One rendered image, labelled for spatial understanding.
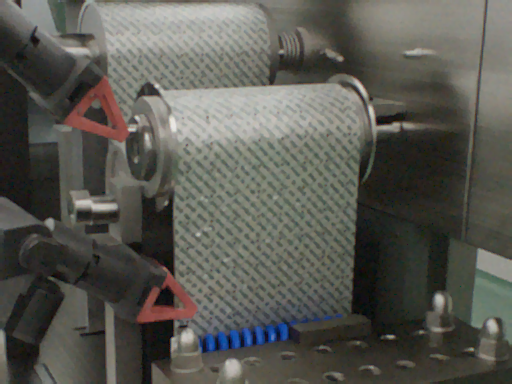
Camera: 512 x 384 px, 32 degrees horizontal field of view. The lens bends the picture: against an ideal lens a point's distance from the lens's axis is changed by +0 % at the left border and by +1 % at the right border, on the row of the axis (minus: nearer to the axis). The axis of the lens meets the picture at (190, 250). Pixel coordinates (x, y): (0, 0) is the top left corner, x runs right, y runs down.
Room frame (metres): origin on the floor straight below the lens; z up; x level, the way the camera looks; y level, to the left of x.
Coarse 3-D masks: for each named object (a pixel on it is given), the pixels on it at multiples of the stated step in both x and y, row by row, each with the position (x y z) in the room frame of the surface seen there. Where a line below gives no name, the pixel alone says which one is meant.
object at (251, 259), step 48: (288, 192) 1.02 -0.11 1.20; (336, 192) 1.04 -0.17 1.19; (192, 240) 0.97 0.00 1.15; (240, 240) 1.00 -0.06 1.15; (288, 240) 1.02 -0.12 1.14; (336, 240) 1.05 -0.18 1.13; (192, 288) 0.97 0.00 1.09; (240, 288) 1.00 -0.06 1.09; (288, 288) 1.02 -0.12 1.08; (336, 288) 1.05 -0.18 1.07; (240, 336) 1.00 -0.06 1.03
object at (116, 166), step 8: (120, 144) 1.13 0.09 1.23; (112, 152) 1.15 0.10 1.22; (120, 152) 1.12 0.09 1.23; (112, 160) 1.17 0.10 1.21; (120, 160) 1.14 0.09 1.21; (112, 168) 1.17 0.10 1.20; (120, 168) 1.14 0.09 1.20; (128, 168) 1.09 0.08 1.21; (112, 176) 1.17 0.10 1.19; (120, 176) 1.13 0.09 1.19; (128, 176) 1.11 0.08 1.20
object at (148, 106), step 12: (132, 108) 1.06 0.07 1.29; (144, 108) 1.02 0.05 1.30; (156, 108) 0.99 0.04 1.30; (156, 120) 0.98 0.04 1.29; (360, 120) 1.07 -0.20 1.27; (156, 132) 0.98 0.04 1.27; (360, 132) 1.06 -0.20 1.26; (156, 144) 0.98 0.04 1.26; (360, 144) 1.06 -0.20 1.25; (156, 156) 0.98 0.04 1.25; (168, 156) 0.97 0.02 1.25; (360, 156) 1.07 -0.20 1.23; (156, 168) 0.98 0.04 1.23; (144, 180) 1.02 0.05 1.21; (156, 180) 0.98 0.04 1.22; (144, 192) 1.02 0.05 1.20; (156, 192) 0.99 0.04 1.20
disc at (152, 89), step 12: (144, 84) 1.04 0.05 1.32; (156, 84) 1.01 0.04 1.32; (144, 96) 1.04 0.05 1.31; (156, 96) 1.01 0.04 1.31; (168, 108) 0.97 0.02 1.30; (168, 120) 0.97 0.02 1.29; (168, 132) 0.97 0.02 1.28; (168, 144) 0.97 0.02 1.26; (168, 168) 0.97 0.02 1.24; (168, 180) 0.97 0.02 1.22; (168, 192) 0.97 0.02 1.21; (156, 204) 1.01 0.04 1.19; (168, 204) 0.98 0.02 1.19
